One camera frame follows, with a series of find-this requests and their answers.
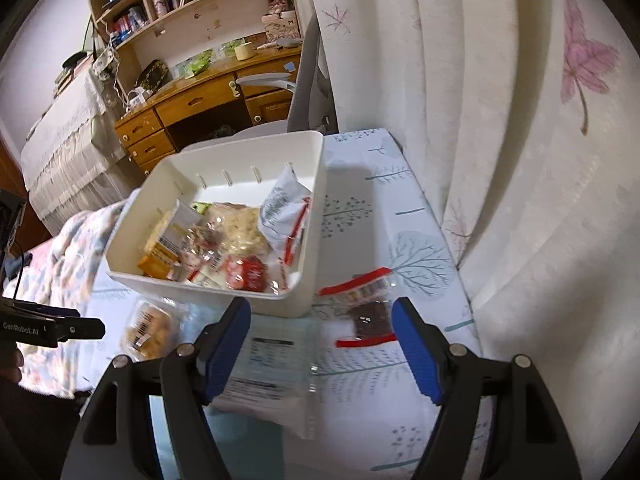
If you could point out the white plastic bin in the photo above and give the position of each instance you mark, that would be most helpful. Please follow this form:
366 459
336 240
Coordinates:
240 160

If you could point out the white leaf print curtain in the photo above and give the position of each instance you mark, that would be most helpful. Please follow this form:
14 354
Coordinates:
500 110

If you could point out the clear nut snack packet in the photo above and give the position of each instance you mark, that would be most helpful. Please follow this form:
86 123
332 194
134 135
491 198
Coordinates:
200 242

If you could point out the clear flat snack packet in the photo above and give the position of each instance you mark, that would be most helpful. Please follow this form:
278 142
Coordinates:
275 360

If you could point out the red candy packet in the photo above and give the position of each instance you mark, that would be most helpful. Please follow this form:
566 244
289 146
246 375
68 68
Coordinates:
247 272

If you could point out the grey office chair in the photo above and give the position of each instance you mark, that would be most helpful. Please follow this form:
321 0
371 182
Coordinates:
315 85

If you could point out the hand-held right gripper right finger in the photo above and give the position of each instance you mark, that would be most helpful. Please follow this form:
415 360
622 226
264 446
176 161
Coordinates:
415 355

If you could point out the beige snack packet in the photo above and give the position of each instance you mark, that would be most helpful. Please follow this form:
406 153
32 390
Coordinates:
170 225

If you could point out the floral blanket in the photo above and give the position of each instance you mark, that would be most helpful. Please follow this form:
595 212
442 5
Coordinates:
75 260

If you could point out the wooden desk with drawers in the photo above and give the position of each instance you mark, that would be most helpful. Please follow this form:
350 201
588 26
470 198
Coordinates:
210 95

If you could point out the dark patterned tin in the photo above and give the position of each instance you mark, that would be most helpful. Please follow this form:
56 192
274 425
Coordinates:
152 75

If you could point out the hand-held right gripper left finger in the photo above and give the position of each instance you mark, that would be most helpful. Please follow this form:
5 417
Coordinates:
227 355

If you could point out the green packet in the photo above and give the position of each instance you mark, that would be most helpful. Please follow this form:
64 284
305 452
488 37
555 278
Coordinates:
195 64
231 46

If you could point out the wooden bookshelf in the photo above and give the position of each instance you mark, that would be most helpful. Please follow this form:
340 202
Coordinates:
200 10

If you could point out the white red-striped snack packet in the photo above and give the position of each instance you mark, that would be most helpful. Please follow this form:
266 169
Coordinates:
280 210

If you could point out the white power strip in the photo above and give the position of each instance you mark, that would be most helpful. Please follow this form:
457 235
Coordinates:
139 99

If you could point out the cream round container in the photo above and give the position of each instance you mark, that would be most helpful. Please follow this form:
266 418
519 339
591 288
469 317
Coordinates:
246 51

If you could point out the orange snack packet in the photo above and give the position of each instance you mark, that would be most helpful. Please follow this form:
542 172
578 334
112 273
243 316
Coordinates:
155 262

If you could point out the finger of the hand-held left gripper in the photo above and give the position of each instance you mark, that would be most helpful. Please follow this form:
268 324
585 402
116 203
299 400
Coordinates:
40 307
82 329

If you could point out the brown bar packet red ends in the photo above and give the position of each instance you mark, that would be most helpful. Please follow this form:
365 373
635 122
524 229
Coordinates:
370 317

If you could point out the lace covered cabinet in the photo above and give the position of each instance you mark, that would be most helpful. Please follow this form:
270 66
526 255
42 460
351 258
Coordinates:
65 145

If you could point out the clear cookie packet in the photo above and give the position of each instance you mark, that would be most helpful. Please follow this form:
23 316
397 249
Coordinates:
147 330

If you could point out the patterned cardboard box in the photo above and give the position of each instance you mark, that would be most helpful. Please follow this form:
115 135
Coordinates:
282 27

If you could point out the clear rice cracker packet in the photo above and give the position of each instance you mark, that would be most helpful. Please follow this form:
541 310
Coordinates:
240 230

